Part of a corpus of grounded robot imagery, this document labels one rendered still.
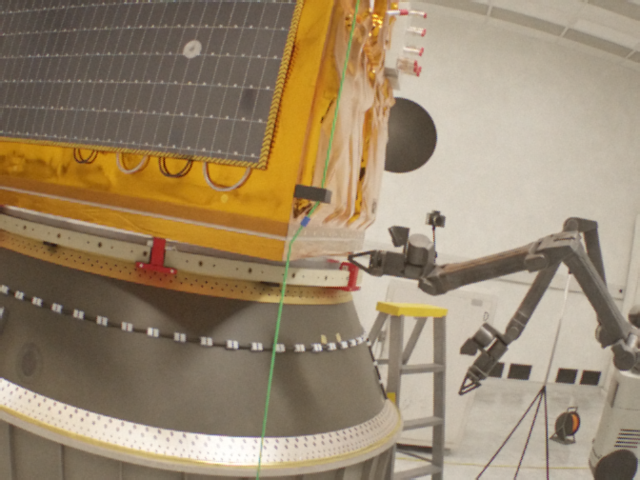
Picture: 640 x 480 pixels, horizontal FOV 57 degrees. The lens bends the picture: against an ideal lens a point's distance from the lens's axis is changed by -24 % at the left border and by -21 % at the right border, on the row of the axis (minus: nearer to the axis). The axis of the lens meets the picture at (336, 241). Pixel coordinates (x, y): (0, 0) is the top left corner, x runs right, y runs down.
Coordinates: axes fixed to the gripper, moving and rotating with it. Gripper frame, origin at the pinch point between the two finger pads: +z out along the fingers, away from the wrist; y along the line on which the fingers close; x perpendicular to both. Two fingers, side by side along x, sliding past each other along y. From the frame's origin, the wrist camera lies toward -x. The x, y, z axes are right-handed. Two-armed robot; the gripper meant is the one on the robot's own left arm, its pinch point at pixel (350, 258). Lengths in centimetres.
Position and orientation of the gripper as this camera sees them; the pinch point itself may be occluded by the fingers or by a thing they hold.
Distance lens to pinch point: 199.3
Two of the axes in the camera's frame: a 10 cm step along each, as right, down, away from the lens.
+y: -1.2, 0.0, -9.9
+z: -9.8, -1.7, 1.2
